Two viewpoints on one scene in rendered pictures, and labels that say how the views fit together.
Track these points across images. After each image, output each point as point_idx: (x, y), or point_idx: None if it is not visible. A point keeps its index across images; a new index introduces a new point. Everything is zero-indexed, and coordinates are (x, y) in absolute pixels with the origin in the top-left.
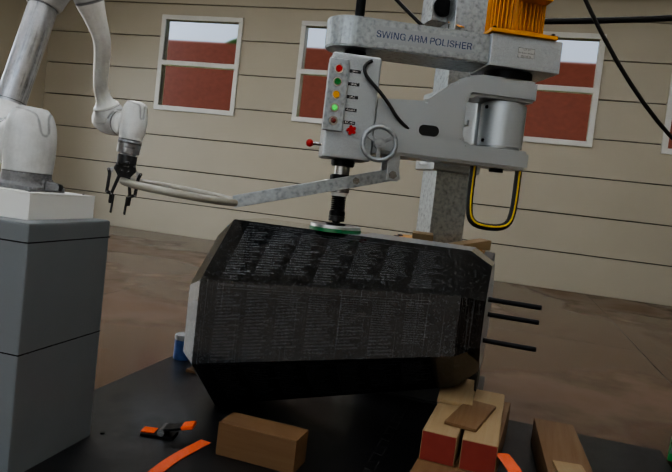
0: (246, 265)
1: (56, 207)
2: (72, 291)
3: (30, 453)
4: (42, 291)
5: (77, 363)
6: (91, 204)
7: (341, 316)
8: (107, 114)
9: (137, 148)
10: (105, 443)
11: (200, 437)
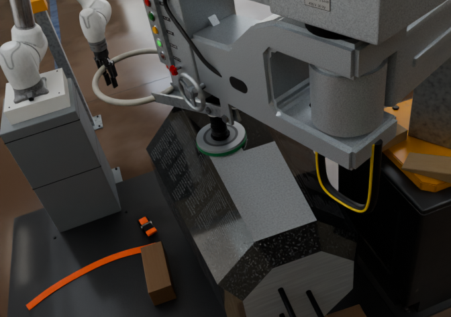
0: (162, 150)
1: (31, 111)
2: (60, 154)
3: (70, 222)
4: (32, 160)
5: (87, 184)
6: (64, 99)
7: (184, 228)
8: None
9: (97, 48)
10: (117, 221)
11: (159, 240)
